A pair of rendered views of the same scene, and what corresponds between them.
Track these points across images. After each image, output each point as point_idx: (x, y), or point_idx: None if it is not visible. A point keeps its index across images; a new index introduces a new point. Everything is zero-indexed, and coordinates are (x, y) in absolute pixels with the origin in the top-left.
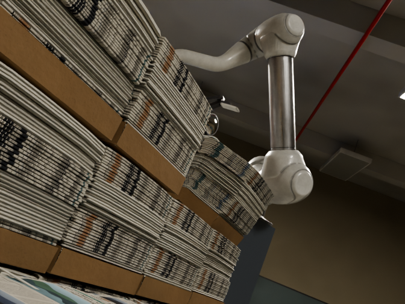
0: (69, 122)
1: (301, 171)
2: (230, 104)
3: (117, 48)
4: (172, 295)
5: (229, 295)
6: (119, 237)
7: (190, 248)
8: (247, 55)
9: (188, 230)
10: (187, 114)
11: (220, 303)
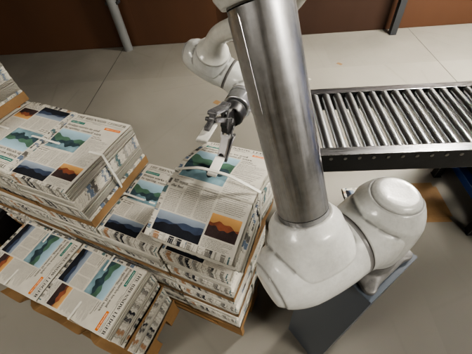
0: (25, 203)
1: (259, 269)
2: (204, 128)
3: (5, 183)
4: (148, 265)
5: (317, 305)
6: (83, 233)
7: (137, 253)
8: None
9: (125, 244)
10: (52, 197)
11: (225, 296)
